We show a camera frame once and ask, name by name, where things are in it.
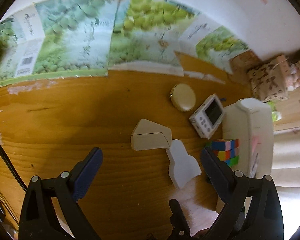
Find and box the colourful rubik's cube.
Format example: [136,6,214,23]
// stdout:
[205,139,239,167]

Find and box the white handheld game console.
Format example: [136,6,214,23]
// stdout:
[189,94,225,139]

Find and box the white plastic bin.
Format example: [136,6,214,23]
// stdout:
[222,98,274,179]

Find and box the beige soap block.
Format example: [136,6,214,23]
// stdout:
[130,119,172,151]

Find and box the round beige zip case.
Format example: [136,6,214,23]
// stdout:
[170,83,196,112]

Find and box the green tissue pack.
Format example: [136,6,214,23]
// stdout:
[267,101,282,122]

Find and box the printed canvas bag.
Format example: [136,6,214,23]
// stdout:
[247,55,289,102]

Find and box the brown cartoon cardboard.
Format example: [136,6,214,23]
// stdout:
[228,50,262,85]

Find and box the green grape cardboard sheet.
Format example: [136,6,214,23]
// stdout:
[0,0,249,86]

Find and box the black cable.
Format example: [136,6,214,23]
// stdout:
[0,133,28,193]

